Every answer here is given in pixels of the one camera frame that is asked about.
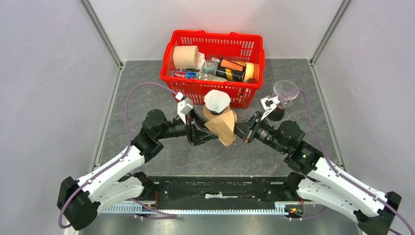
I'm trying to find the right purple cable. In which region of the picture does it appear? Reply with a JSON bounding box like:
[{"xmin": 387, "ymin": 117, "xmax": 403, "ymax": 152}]
[{"xmin": 278, "ymin": 89, "xmax": 415, "ymax": 235}]

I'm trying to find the red plastic shopping basket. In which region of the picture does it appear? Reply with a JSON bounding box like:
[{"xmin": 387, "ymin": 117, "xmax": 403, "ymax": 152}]
[{"xmin": 160, "ymin": 29, "xmax": 265, "ymax": 109}]

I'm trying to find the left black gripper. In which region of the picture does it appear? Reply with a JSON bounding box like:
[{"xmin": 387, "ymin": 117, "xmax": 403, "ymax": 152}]
[{"xmin": 156, "ymin": 107, "xmax": 218, "ymax": 146}]

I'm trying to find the purple cable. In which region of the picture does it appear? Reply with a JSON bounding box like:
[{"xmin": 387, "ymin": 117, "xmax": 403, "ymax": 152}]
[
  {"xmin": 57, "ymin": 82, "xmax": 185, "ymax": 229},
  {"xmin": 278, "ymin": 89, "xmax": 415, "ymax": 235}
]

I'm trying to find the left aluminium frame post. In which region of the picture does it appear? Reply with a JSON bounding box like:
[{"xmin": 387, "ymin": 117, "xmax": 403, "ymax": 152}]
[{"xmin": 80, "ymin": 0, "xmax": 124, "ymax": 69}]

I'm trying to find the clear glass dripper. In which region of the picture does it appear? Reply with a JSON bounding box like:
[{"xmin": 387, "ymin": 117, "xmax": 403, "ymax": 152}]
[{"xmin": 274, "ymin": 80, "xmax": 299, "ymax": 109}]

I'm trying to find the right aluminium frame post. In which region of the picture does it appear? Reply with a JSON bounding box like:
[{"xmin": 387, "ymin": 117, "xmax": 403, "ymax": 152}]
[{"xmin": 309, "ymin": 0, "xmax": 352, "ymax": 66}]

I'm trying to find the round wooden dripper holder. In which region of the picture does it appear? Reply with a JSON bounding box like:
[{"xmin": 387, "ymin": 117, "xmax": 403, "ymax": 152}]
[{"xmin": 203, "ymin": 105, "xmax": 231, "ymax": 120}]

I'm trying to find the blue red small box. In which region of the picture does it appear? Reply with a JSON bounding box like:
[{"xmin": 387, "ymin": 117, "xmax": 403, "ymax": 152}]
[{"xmin": 173, "ymin": 69, "xmax": 201, "ymax": 80}]

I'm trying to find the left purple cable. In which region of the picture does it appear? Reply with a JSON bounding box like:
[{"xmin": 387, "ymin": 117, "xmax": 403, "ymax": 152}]
[{"xmin": 57, "ymin": 82, "xmax": 185, "ymax": 229}]

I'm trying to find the black orange can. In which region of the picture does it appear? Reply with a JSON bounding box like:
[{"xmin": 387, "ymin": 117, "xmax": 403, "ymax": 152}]
[{"xmin": 214, "ymin": 58, "xmax": 245, "ymax": 82}]

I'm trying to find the aluminium frame post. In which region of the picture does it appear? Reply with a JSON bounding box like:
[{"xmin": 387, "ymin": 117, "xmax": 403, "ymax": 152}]
[
  {"xmin": 80, "ymin": 0, "xmax": 124, "ymax": 69},
  {"xmin": 309, "ymin": 0, "xmax": 352, "ymax": 66}
]

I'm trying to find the clear plastic bottle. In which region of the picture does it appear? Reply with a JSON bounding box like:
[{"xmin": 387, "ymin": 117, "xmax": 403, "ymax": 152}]
[{"xmin": 200, "ymin": 58, "xmax": 218, "ymax": 80}]

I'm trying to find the brown paper coffee filter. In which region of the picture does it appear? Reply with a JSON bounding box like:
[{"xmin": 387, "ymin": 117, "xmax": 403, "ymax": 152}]
[{"xmin": 206, "ymin": 110, "xmax": 237, "ymax": 146}]

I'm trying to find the dark red black cup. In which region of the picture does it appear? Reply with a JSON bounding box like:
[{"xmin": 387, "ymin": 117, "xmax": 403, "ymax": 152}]
[{"xmin": 267, "ymin": 108, "xmax": 285, "ymax": 121}]

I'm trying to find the beige paper towel roll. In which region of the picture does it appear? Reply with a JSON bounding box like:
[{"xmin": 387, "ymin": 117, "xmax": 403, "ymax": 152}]
[{"xmin": 173, "ymin": 46, "xmax": 199, "ymax": 69}]

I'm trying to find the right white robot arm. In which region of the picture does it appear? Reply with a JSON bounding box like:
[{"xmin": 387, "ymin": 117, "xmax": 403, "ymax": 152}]
[{"xmin": 234, "ymin": 112, "xmax": 402, "ymax": 235}]

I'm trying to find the white slotted cable duct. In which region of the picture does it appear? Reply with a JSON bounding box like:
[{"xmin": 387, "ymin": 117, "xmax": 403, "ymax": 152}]
[{"xmin": 102, "ymin": 202, "xmax": 293, "ymax": 216}]

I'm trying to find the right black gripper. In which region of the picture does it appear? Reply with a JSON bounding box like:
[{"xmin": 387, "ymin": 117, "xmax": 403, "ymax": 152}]
[{"xmin": 226, "ymin": 110, "xmax": 288, "ymax": 154}]

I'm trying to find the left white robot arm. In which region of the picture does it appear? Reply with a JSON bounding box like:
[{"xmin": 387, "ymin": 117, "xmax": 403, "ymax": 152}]
[{"xmin": 57, "ymin": 108, "xmax": 219, "ymax": 231}]

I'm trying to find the white paper coffee filter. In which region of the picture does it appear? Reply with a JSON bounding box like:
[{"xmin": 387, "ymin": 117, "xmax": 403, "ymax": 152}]
[{"xmin": 204, "ymin": 90, "xmax": 231, "ymax": 115}]

